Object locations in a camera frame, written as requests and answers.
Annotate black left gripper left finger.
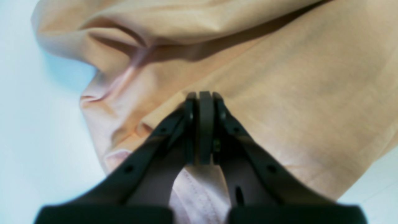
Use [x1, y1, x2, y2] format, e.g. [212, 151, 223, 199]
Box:
[35, 92, 197, 224]

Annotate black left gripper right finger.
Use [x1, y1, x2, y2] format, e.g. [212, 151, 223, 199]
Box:
[199, 91, 367, 224]

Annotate peach orange T-shirt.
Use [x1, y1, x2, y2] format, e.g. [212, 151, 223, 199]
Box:
[31, 0, 398, 224]

